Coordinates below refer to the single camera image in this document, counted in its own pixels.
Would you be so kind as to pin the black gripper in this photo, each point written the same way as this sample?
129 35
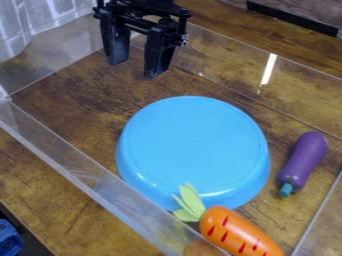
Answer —
122 16

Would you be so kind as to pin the orange toy carrot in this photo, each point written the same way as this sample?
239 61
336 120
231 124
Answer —
224 227

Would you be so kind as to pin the white curtain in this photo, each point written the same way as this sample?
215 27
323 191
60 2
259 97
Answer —
29 17

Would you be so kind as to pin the blue upside-down bowl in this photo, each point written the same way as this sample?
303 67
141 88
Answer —
194 140

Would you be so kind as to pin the purple toy eggplant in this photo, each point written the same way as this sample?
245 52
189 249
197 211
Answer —
308 153

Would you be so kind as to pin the blue object at corner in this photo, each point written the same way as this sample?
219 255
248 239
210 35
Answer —
11 241

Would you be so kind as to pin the clear acrylic enclosure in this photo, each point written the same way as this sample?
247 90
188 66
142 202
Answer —
66 102

